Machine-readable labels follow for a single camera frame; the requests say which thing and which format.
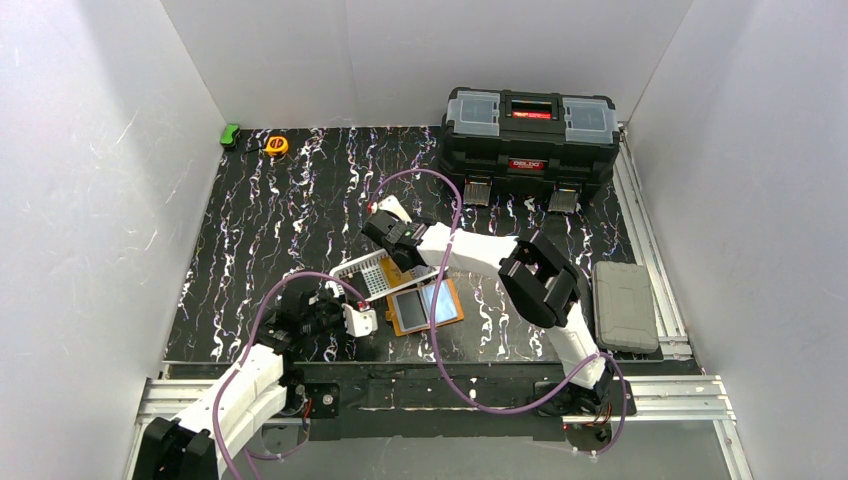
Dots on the grey plastic case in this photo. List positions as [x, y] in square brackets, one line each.
[624, 312]

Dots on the orange leather card holder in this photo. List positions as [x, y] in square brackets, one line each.
[447, 305]

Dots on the green small object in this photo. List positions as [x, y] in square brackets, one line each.
[229, 137]

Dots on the yellow tape measure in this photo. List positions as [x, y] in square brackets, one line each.
[276, 145]

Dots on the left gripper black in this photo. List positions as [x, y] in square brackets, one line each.
[332, 314]

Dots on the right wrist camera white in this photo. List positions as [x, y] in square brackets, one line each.
[391, 205]

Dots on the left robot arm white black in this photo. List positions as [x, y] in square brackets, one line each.
[201, 440]

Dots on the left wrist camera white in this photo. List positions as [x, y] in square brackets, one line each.
[360, 319]

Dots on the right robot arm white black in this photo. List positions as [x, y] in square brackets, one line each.
[541, 284]

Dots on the black VIP card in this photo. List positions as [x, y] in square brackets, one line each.
[356, 280]

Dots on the black red toolbox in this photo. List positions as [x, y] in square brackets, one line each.
[559, 149]

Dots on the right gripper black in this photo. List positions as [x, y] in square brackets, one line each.
[382, 228]

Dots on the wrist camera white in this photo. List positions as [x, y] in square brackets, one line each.
[360, 319]
[391, 205]

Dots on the aluminium right rail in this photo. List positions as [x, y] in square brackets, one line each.
[644, 243]

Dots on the white plastic basket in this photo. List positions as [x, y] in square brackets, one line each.
[376, 281]

